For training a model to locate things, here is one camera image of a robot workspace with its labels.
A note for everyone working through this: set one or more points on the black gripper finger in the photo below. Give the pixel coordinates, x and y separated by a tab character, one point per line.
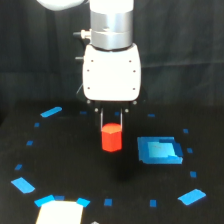
121	118
101	118

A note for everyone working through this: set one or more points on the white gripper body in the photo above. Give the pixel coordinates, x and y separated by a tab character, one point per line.
110	76

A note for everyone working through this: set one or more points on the red hexagonal block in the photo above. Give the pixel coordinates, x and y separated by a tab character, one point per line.
111	134

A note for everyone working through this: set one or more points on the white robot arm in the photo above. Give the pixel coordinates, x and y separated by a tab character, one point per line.
111	28

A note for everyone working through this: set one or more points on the blue tape square target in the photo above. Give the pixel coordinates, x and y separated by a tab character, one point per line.
159	150

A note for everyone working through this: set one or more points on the long blue tape top left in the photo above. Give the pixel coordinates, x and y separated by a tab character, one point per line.
51	112

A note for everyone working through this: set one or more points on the small blue tape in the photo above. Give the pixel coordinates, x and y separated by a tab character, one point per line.
108	202
193	174
153	203
18	167

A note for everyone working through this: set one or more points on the blue tape beside paper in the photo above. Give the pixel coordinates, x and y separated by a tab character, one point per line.
83	202

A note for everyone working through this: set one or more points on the small blue tape bottom right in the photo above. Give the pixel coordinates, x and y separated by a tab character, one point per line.
153	203

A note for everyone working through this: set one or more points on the small blue tape left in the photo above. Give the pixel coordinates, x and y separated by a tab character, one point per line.
18	167

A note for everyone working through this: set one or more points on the blue tape bottom left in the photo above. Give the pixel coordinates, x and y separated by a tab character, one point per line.
44	200

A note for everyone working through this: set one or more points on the large blue tape left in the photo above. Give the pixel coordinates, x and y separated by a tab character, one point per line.
24	186

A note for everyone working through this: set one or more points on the large blue tape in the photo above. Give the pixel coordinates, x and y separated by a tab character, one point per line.
192	197
24	186

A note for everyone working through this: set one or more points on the white paper sheet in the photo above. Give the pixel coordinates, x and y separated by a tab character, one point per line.
60	212

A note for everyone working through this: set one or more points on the large blue tape right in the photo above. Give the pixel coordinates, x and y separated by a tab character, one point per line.
192	197

